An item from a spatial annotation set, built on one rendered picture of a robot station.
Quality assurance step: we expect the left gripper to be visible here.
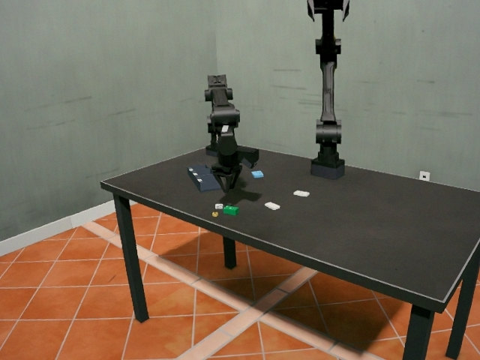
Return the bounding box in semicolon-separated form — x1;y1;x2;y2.
307;0;350;22

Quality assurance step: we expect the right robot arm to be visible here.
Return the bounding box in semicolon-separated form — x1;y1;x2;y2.
205;74;259;169

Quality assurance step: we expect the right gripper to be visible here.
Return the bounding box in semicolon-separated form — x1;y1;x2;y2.
211;147;242;194

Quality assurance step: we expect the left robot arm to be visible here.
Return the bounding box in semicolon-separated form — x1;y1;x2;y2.
311;10;345;169

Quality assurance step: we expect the green 9v battery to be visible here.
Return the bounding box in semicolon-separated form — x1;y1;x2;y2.
223;205;239;215

